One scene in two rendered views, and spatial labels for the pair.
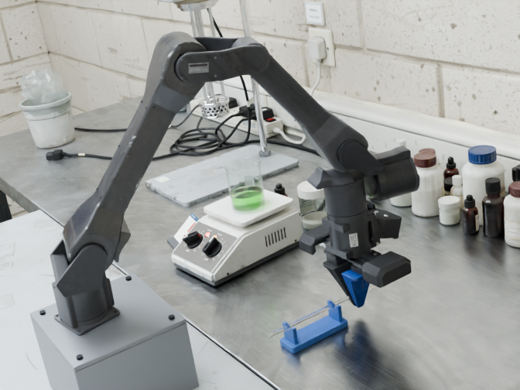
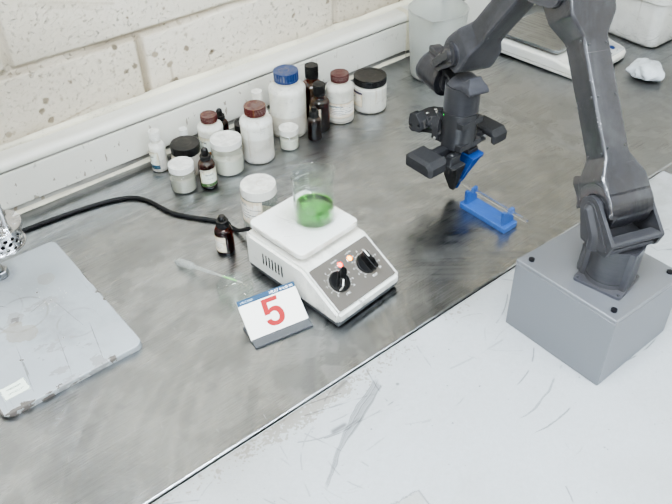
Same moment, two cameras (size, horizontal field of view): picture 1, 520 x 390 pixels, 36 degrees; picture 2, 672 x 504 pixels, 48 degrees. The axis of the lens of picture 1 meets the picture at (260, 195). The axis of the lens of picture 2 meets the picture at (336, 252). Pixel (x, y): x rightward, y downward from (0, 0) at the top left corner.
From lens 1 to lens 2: 1.68 m
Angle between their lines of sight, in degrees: 82
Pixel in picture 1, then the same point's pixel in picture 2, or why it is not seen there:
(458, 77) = (165, 37)
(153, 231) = (218, 370)
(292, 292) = (410, 232)
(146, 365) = not seen: hidden behind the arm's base
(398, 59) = (74, 55)
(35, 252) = not seen: outside the picture
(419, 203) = (270, 149)
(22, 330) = (486, 455)
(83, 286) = (643, 227)
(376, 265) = (497, 126)
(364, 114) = (63, 143)
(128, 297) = (564, 256)
